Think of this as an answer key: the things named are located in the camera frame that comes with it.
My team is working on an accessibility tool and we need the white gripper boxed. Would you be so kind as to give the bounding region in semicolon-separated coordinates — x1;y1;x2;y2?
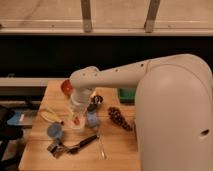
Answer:
69;88;93;128

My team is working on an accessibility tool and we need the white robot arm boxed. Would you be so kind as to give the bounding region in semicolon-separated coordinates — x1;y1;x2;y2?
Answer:
70;54;213;171

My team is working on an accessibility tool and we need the white paper cup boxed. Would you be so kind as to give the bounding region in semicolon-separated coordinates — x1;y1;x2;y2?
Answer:
68;116;85;133

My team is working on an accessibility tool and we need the black rectangular block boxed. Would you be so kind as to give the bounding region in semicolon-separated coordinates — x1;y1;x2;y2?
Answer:
87;103;97;112

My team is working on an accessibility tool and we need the dark round small object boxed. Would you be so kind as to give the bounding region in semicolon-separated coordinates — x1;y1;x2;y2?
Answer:
93;95;103;104

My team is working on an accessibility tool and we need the yellow banana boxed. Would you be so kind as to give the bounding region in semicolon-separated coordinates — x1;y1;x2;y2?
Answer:
40;109;64;125

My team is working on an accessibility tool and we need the blue round lid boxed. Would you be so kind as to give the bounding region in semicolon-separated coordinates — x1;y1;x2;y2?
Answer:
47;123;63;139

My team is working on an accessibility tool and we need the red bowl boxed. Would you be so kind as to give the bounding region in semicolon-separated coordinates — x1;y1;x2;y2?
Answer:
61;79;73;97

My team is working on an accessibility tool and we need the dark grape bunch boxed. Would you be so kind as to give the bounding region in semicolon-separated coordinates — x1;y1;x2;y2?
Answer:
108;107;132;131

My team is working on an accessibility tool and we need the metal clip tool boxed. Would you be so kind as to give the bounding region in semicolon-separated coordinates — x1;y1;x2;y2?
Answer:
47;140;68;158

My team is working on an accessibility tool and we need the metal spoon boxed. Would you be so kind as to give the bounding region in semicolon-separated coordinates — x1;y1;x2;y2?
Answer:
98;134;107;160

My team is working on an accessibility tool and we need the green plastic tray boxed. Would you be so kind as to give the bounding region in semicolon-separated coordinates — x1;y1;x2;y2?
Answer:
118;89;135;103

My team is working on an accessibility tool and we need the black chair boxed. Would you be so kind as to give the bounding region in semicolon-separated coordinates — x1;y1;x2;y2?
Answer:
0;106;23;171

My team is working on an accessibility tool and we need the black handled tool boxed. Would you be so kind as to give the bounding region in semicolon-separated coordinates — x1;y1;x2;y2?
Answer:
68;135;98;154

